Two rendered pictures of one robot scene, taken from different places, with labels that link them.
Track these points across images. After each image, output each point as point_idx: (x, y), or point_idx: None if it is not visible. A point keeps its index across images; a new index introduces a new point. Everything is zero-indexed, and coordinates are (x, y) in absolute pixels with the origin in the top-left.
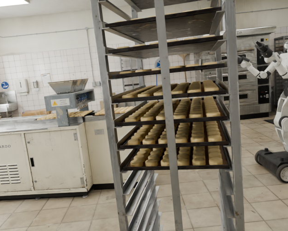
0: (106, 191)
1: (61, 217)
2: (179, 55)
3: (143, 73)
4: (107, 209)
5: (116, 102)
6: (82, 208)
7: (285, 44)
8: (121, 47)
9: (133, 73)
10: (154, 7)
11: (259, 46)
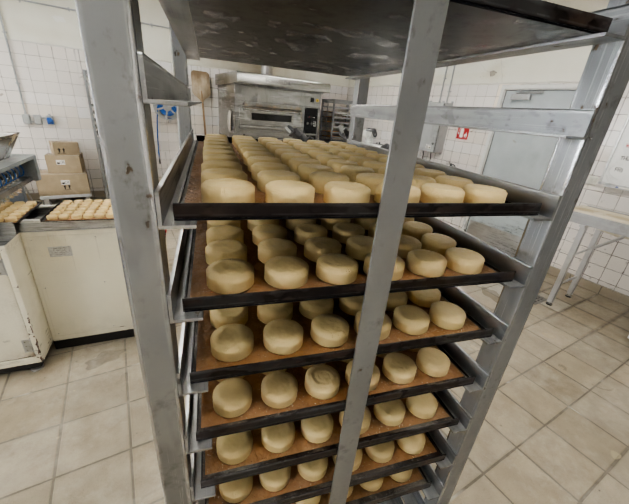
0: (84, 350)
1: None
2: (195, 96)
3: (301, 360)
4: (92, 392)
5: (203, 439)
6: (34, 400)
7: (364, 131)
8: (232, 282)
9: (269, 362)
10: (236, 61)
11: (346, 135)
